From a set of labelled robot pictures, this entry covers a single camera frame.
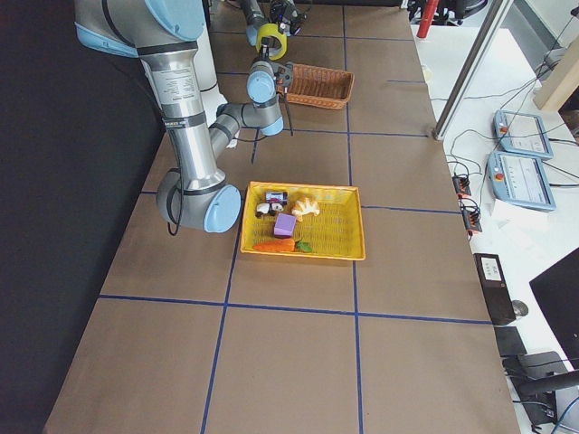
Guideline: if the small printed can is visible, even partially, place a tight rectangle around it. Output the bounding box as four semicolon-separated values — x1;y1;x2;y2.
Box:
265;191;289;206

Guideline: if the brown wicker basket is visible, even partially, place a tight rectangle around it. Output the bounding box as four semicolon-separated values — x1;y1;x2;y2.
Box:
287;63;355;110

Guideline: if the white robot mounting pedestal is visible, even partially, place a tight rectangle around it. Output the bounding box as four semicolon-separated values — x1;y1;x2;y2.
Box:
194;1;228;126

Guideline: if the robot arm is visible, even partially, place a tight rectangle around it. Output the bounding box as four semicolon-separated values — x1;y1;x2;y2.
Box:
74;1;283;232
238;0;311;47

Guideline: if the toy panda figure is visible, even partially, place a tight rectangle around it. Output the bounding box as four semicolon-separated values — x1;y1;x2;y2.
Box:
255;203;284;218

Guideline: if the toy orange carrot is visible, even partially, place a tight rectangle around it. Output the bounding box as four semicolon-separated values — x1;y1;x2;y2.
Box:
252;238;313;253

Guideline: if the near teach pendant tablet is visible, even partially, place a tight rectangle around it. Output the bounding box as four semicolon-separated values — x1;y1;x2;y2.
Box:
487;151;556;212

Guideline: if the teach pendant tablet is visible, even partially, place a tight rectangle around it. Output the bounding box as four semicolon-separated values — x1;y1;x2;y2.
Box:
487;151;556;212
493;109;554;160

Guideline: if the aluminium frame post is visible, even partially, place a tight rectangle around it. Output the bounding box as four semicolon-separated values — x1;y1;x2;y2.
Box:
432;0;514;141

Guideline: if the black monitor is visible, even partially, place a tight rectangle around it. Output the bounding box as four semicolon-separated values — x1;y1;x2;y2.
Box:
530;252;579;368

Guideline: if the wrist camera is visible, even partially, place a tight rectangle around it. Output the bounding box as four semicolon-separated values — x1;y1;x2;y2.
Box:
276;62;294;94

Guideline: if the toy croissant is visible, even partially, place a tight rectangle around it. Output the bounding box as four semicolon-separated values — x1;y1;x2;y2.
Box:
291;196;320;222

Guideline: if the yellow tape roll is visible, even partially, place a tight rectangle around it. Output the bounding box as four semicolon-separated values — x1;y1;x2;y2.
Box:
255;24;288;60

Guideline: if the purple foam cube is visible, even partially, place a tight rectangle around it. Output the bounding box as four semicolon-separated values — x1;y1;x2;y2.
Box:
273;213;297;239

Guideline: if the yellow woven plastic basket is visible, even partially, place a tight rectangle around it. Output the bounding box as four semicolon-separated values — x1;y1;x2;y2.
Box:
240;181;365;260

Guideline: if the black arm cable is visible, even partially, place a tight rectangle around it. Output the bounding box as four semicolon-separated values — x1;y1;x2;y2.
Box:
249;85;296;164

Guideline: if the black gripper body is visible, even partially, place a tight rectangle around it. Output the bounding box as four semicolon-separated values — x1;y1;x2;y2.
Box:
270;0;299;23
257;60;285;80

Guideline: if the black power box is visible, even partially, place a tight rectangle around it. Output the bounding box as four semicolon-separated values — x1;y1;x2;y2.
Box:
473;253;516;326

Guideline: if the far teach pendant tablet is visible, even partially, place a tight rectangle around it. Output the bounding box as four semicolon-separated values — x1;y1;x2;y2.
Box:
493;109;554;160

